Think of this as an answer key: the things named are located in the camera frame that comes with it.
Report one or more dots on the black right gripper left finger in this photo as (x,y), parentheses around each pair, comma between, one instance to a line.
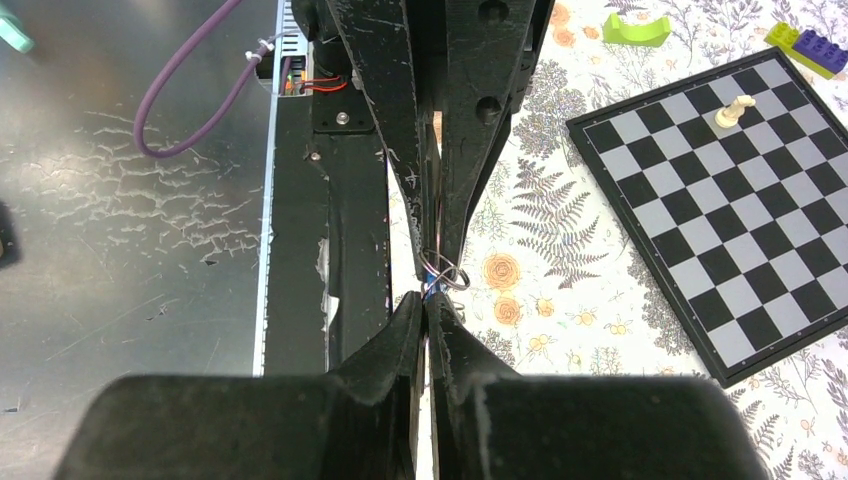
(356,421)

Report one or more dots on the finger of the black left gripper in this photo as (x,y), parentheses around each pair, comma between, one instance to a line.
(491,48)
(393,46)

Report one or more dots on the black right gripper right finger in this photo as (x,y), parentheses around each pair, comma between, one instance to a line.
(491,422)

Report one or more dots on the blue capped key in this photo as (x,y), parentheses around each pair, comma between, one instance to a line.
(433,283)

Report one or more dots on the green arch toy block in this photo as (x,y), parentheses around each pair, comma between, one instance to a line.
(654,34)

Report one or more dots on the floral table mat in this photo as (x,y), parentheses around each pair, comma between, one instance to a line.
(556,284)

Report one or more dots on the cream chess piece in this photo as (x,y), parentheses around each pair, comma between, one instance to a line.
(729,116)

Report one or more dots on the black grey chessboard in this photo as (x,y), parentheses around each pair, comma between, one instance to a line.
(743,229)

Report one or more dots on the purple yellow toy brick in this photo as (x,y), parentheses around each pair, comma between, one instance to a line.
(814,51)

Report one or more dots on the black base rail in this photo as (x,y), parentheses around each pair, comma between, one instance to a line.
(325,274)

